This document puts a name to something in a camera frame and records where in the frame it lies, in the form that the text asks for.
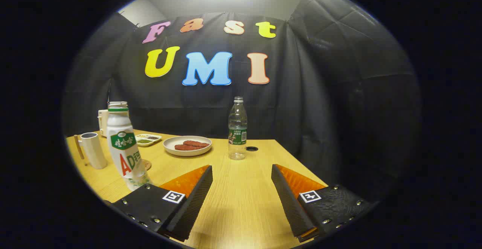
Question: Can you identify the wooden table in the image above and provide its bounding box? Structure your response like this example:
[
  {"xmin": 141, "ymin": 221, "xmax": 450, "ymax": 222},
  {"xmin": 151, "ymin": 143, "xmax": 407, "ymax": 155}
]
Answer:
[{"xmin": 66, "ymin": 129, "xmax": 328, "ymax": 249}]

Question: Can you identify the cream toaster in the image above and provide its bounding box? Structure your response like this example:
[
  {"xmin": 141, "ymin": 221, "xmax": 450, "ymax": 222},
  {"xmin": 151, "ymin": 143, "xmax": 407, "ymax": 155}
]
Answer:
[{"xmin": 98, "ymin": 109, "xmax": 110, "ymax": 137}]

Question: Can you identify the white juice bottle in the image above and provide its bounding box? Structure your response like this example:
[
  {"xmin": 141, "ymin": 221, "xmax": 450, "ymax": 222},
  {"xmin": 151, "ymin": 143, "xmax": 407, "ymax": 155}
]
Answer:
[{"xmin": 107, "ymin": 102, "xmax": 151, "ymax": 191}]

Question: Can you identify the clear plastic water bottle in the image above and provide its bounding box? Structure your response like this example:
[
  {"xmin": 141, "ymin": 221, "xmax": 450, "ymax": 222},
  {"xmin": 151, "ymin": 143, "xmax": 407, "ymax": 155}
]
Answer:
[{"xmin": 228, "ymin": 96, "xmax": 248, "ymax": 160}]

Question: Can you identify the white cup with wooden handle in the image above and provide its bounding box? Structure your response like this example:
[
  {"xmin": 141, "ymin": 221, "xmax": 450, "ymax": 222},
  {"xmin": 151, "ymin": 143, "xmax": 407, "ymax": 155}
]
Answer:
[{"xmin": 74, "ymin": 132, "xmax": 108, "ymax": 170}]

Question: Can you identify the white round plate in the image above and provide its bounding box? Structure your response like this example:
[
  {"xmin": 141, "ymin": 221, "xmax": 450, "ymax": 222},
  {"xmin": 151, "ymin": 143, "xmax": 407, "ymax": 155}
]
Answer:
[{"xmin": 163, "ymin": 136, "xmax": 212, "ymax": 156}]

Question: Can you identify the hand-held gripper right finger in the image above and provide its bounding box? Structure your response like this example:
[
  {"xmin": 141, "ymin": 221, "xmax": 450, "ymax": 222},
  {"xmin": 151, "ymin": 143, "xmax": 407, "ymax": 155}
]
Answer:
[{"xmin": 271, "ymin": 164, "xmax": 379, "ymax": 243}]

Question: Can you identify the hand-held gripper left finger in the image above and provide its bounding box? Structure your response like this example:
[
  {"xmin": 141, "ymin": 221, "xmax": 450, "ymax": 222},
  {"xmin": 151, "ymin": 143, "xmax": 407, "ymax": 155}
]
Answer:
[{"xmin": 112, "ymin": 165, "xmax": 213, "ymax": 242}]

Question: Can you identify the white divided condiment dish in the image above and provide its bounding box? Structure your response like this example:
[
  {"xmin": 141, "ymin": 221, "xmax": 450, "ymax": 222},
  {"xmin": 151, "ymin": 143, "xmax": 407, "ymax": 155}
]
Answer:
[{"xmin": 134, "ymin": 134, "xmax": 163, "ymax": 147}]

